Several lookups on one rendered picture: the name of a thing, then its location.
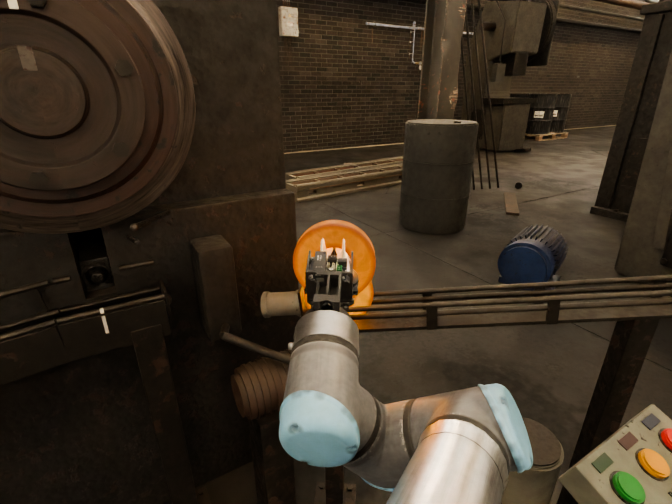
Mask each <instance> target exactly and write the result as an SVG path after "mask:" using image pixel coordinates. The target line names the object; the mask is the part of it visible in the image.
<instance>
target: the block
mask: <svg viewBox="0 0 672 504"><path fill-rule="evenodd" d="M189 248H190V254H191V261H192V267H193V273H194V280H195V286H196V292H197V299H198V305H199V311H200V318H201V324H202V326H203V328H204V330H205V332H206V334H207V336H208V338H209V339H210V341H211V342H217V341H220V340H222V339H221V338H220V336H219V335H220V331H221V327H222V325H223V324H224V323H228V324H229V325H230V329H229V333H230V334H233V335H239V334H240V333H241V330H242V328H241V319H240V310H239V301H238V292H237V283H236V274H235V265H234V256H233V248H232V247H231V245H230V244H229V243H228V242H227V241H226V240H225V239H224V238H223V237H222V235H212V236H206V237H201V238H195V239H192V240H190V243H189Z"/></svg>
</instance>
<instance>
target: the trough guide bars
mask: <svg viewBox="0 0 672 504"><path fill-rule="evenodd" d="M668 280H672V275H657V276H640V277H622V278H605V279H587V280H570V281H552V282H535V283H517V284H500V285H482V286H465V287H447V288H430V289H412V290H394V291H377V292H374V295H373V297H381V296H399V295H417V294H422V297H406V298H388V299H373V300H372V303H371V305H373V304H392V303H410V302H422V303H411V304H392V305H373V306H354V307H349V310H347V309H344V310H345V311H347V312H365V311H385V310H404V309H423V310H426V311H412V312H392V313H373V314H353V315H350V316H351V319H352V320H364V319H384V318H404V317H425V316H427V330H437V316H445V315H465V314H485V313H505V312H526V311H546V310H547V315H546V321H547V323H546V324H558V317H559V310H566V309H586V308H606V307H627V306H647V305H667V304H672V298H666V299H647V300H627V301H608V302H588V303H569V304H560V301H578V300H597V299H617V298H636V297H651V298H659V297H662V296H672V290H664V289H672V283H666V281H668ZM650 281H653V284H643V285H624V286H606V287H588V288H570V289H552V290H545V287H560V286H578V285H596V284H614V283H632V282H650ZM524 288H534V290H533V291H515V292H497V293H479V294H461V295H442V296H432V294H435V293H453V292H471V291H489V290H506V289H524ZM634 290H651V291H636V292H617V293H598V294H580V295H561V296H545V295H560V294H578V293H597V292H616V291H634ZM522 296H533V297H523V298H505V299H486V300H467V301H448V300H466V299H485V298H504V297H522ZM432 301H448V302H432ZM544 302H548V305H529V306H510V307H490V308H471V309H451V310H437V308H443V307H462V306H481V305H501V304H520V303H533V304H543V303H544Z"/></svg>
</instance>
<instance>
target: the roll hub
mask: <svg viewBox="0 0 672 504"><path fill-rule="evenodd" d="M17 4H18V7H19V9H9V5H8V1H7V0H0V182H1V183H4V184H7V185H11V186H15V187H19V188H24V189H30V190H39V191H62V190H71V189H76V188H81V187H85V186H88V185H91V184H93V183H96V182H98V181H100V180H103V179H104V178H106V177H108V176H110V175H111V174H113V173H114V172H115V171H117V170H118V169H119V168H120V167H121V166H123V165H124V164H125V163H126V161H127V160H128V159H129V158H130V157H131V155H132V154H133V153H134V151H135V149H136V148H137V146H138V144H139V142H140V139H141V137H142V134H143V130H144V126H145V120H146V98H145V92H144V87H143V84H142V80H141V77H140V74H139V72H138V70H137V67H136V65H135V63H134V61H133V59H132V58H131V56H130V54H129V53H128V51H127V49H126V48H125V47H124V45H123V44H122V42H121V41H120V40H119V38H118V37H117V36H116V35H115V34H114V33H113V31H112V30H111V29H110V28H109V27H108V26H107V25H106V24H105V23H104V22H103V21H101V20H100V19H99V18H98V17H97V16H96V15H94V14H93V13H92V12H91V11H89V10H88V9H87V8H85V7H84V6H82V5H81V4H79V3H78V2H76V1H74V0H47V1H46V4H45V7H44V8H38V7H32V6H31V5H30V3H29V2H28V1H27V0H17ZM117 60H128V62H129V63H130V64H131V66H132V67H133V70H132V73H131V75H130V76H120V74H119V73H118V72H117V71H116V69H115V65H116V63H117ZM115 142H124V143H125V144H126V145H127V146H128V147H129V149H130V150H129V152H128V155H127V156H123V157H118V156H117V155H116V154H115V153H114V152H113V151H112V148H113V146H114V143H115ZM32 172H43V173H44V174H45V175H46V176H48V177H49V181H48V183H47V186H46V187H38V188H36V187H35V186H34V185H32V184H31V183H30V182H29V178H30V176H31V173H32Z"/></svg>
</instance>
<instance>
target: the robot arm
mask: <svg viewBox="0 0 672 504"><path fill-rule="evenodd" d="M305 275H306V276H305V285H306V286H305V289H304V292H305V294H307V303H308V304H310V305H311V308H310V309H309V310H308V311H307V312H306V313H305V314H304V316H302V317H301V318H300V319H299V320H298V322H297V324H296V327H295V332H294V343H292V342H290V343H288V349H289V350H292V351H291V356H290V362H289V368H288V374H287V380H286V386H285V392H284V398H283V402H282V404H281V407H280V411H279V420H280V425H279V440H280V443H281V445H282V447H283V448H284V450H285V451H286V452H287V453H288V454H289V455H290V456H292V457H293V458H294V459H296V460H298V461H300V462H301V461H303V462H307V464H308V465H312V466H317V467H336V466H341V465H343V466H344V467H346V468H347V469H349V470H351V471H352V472H354V473H355V474H357V475H359V476H360V477H361V478H362V479H363V480H364V481H365V482H367V483H368V484H370V485H371V486H373V487H375V488H378V489H382V490H385V491H390V492H392V494H391V496H390V497H389V499H388V501H387V503H386V504H501V500H502V494H503V492H504V490H505V488H506V485H507V481H508V476H509V472H512V471H517V472H518V473H522V472H523V471H524V470H529V469H530V468H531V467H532V465H533V454H532V449H531V444H530V440H529V437H528V433H527V430H526V427H525V424H524V422H523V419H522V416H521V414H520V411H519V409H518V407H517V405H516V403H515V401H514V399H513V397H512V395H511V394H510V392H509V391H508V389H507V388H506V387H504V386H503V385H501V384H497V383H495V384H488V385H482V384H478V386H477V387H472V388H467V389H462V390H457V391H452V392H446V393H441V394H436V395H431V396H426V397H421V398H417V399H410V400H405V401H400V402H395V403H390V404H382V403H381V402H379V401H378V400H377V399H376V398H375V397H373V396H372V395H371V394H370V393H369V392H368V391H367V390H365V389H364V388H363V387H361V386H360V384H359V361H358V358H359V329H358V327H357V324H356V323H355V322H354V321H353V320H352V319H351V316H350V315H349V313H348V312H347V311H345V310H344V309H347V310H349V306H351V305H353V304H354V298H353V295H358V286H359V276H358V273H357V272H356V271H355V270H354V269H353V251H351V260H350V258H349V257H348V255H347V253H346V252H345V239H343V243H342V249H340V248H335V255H334V247H333V248H328V249H326V246H325V242H324V238H323V239H322V240H321V246H320V251H315V257H312V258H311V250H309V253H308V259H307V265H306V271H305Z"/></svg>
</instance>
